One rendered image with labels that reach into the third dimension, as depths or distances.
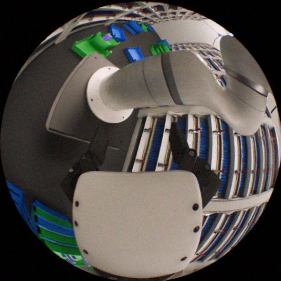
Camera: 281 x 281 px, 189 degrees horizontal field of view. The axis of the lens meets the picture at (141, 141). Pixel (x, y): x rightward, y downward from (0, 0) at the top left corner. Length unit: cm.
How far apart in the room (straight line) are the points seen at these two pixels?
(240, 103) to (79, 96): 34
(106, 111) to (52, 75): 51
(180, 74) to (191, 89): 3
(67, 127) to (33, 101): 43
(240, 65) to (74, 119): 34
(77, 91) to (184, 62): 23
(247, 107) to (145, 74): 19
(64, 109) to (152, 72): 19
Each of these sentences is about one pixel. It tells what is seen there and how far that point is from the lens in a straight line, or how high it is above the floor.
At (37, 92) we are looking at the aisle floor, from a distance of 64.
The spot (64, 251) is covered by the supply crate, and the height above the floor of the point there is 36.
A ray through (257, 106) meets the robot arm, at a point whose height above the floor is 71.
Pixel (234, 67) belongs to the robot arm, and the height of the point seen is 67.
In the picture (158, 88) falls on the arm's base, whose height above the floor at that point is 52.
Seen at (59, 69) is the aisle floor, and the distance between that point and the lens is 71.
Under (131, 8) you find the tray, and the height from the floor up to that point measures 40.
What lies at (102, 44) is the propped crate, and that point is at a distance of 83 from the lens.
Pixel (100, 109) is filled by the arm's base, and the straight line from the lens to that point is 26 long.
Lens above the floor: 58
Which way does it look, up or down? 34 degrees down
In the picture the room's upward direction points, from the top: 94 degrees clockwise
